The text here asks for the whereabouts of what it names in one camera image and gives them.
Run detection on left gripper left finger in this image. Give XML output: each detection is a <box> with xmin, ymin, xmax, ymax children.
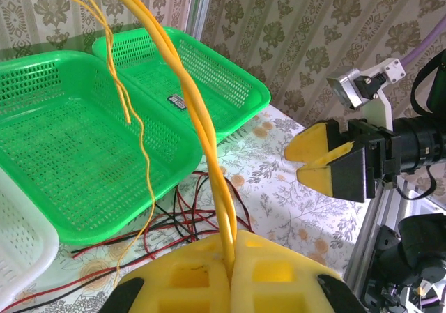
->
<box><xmin>99</xmin><ymin>235</ymin><xmax>233</xmax><ymax>313</ymax></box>

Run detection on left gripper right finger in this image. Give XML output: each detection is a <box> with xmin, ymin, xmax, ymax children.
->
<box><xmin>229</xmin><ymin>229</ymin><xmax>367</xmax><ymax>313</ymax></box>

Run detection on red cable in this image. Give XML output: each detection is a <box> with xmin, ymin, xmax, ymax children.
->
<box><xmin>172</xmin><ymin>169</ymin><xmax>255</xmax><ymax>244</ymax></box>
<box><xmin>72</xmin><ymin>208</ymin><xmax>220</xmax><ymax>258</ymax></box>
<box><xmin>0</xmin><ymin>234</ymin><xmax>196</xmax><ymax>312</ymax></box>

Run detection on yellow cable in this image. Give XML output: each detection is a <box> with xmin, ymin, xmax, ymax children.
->
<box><xmin>75</xmin><ymin>0</ymin><xmax>240</xmax><ymax>288</ymax></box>
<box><xmin>52</xmin><ymin>0</ymin><xmax>240</xmax><ymax>275</ymax></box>

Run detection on floral tablecloth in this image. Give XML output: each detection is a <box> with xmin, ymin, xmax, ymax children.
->
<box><xmin>0</xmin><ymin>104</ymin><xmax>372</xmax><ymax>313</ymax></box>

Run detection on green plastic basket with label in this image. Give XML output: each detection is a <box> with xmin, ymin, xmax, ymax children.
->
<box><xmin>92</xmin><ymin>26</ymin><xmax>272</xmax><ymax>143</ymax></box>

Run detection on small basket label sticker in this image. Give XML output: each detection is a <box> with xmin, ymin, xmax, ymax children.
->
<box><xmin>166</xmin><ymin>94</ymin><xmax>186</xmax><ymax>109</ymax></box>

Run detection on white plastic basket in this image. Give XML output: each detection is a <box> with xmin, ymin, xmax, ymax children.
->
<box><xmin>0</xmin><ymin>168</ymin><xmax>60</xmax><ymax>305</ymax></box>

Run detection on wide aluminium mounting rail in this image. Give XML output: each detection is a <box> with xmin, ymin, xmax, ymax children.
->
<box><xmin>343</xmin><ymin>173</ymin><xmax>446</xmax><ymax>293</ymax></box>

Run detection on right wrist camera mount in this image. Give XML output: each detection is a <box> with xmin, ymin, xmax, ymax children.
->
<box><xmin>326</xmin><ymin>57</ymin><xmax>408</xmax><ymax>132</ymax></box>

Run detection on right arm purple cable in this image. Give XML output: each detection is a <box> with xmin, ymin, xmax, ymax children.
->
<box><xmin>400</xmin><ymin>19</ymin><xmax>446</xmax><ymax>67</ymax></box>

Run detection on aluminium frame post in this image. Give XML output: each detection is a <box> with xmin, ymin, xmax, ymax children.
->
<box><xmin>185</xmin><ymin>0</ymin><xmax>216</xmax><ymax>47</ymax></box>

